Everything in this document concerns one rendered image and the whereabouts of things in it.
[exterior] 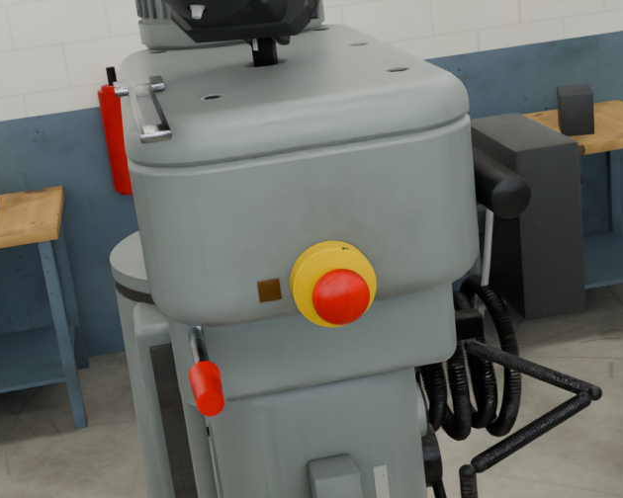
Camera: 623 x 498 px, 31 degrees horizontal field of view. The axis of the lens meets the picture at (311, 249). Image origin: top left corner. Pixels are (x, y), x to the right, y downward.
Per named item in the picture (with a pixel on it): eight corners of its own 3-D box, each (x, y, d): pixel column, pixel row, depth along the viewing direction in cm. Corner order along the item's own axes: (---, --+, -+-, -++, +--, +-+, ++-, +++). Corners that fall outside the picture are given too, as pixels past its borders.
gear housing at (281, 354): (466, 364, 95) (457, 253, 92) (182, 416, 92) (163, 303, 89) (376, 252, 127) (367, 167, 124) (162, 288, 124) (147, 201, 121)
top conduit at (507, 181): (534, 215, 85) (531, 171, 84) (482, 224, 85) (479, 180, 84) (391, 116, 128) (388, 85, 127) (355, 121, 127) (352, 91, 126)
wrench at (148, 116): (188, 137, 70) (186, 124, 70) (126, 147, 70) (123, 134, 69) (161, 83, 93) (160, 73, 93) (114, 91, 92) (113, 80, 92)
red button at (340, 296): (375, 324, 77) (370, 270, 76) (318, 334, 76) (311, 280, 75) (365, 308, 80) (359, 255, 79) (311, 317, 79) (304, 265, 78)
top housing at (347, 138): (504, 288, 83) (490, 75, 79) (156, 349, 80) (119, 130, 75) (366, 158, 128) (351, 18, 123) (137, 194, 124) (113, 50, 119)
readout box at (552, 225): (597, 309, 133) (590, 137, 126) (524, 323, 132) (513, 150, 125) (536, 261, 152) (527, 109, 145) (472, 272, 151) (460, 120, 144)
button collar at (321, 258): (381, 320, 80) (372, 241, 78) (299, 334, 79) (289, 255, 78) (374, 310, 82) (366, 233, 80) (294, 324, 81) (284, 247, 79)
